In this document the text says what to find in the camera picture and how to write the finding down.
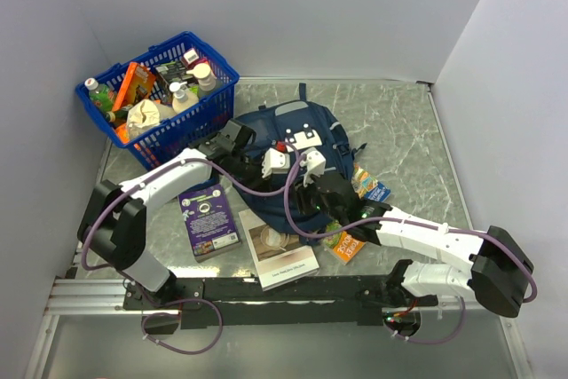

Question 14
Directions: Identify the navy blue student backpack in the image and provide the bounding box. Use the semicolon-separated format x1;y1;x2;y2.
236;83;367;233

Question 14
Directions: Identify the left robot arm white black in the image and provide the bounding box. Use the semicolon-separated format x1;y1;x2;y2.
77;119;262;310

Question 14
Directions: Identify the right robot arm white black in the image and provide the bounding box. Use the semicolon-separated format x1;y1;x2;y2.
291;172;537;318

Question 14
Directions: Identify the beige crumpled bag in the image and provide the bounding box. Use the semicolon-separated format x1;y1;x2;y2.
126;99;177;140

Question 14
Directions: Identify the blue paperback book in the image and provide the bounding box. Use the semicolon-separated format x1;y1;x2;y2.
351;163;391;202

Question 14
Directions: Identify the orange treehouse paperback book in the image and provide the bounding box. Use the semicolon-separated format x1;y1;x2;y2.
321;222;365;265

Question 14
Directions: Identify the purple paperback book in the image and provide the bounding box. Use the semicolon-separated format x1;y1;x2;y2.
178;184;241;263

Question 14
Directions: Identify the white coffee cover book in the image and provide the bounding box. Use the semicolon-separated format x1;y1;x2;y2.
239;209;320;291

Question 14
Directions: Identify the beige cap bottle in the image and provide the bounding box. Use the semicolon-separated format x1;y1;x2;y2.
185;63;218;99

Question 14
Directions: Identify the white pump lotion bottle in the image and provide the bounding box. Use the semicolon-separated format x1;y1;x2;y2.
169;82;199;114

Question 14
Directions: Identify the blue plastic shopping basket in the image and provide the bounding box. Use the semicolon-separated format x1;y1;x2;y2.
75;31;240;170

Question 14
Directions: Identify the black green box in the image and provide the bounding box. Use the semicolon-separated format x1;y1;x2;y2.
153;60;192;93

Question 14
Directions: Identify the small red white box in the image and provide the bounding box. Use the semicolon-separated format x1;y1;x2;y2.
180;48;200;67

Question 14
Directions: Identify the orange snack box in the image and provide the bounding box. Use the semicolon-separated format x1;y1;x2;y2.
112;62;156;112

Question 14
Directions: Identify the green soda bottle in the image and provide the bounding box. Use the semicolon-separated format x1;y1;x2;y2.
84;77;116;113

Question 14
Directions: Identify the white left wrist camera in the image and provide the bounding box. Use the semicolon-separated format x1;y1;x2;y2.
261;142;291;178

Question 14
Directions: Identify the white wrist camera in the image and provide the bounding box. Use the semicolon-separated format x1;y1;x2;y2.
261;142;291;178
300;147;326;187

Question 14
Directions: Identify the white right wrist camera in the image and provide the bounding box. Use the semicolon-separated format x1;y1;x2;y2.
300;147;326;187

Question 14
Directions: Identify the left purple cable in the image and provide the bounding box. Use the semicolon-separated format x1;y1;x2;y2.
79;141;307;354

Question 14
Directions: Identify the purple cable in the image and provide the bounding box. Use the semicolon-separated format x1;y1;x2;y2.
79;141;307;354
283;152;539;344

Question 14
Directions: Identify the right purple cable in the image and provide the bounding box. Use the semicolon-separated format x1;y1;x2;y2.
283;152;539;344

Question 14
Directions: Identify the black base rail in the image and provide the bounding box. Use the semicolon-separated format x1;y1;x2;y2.
123;274;438;331

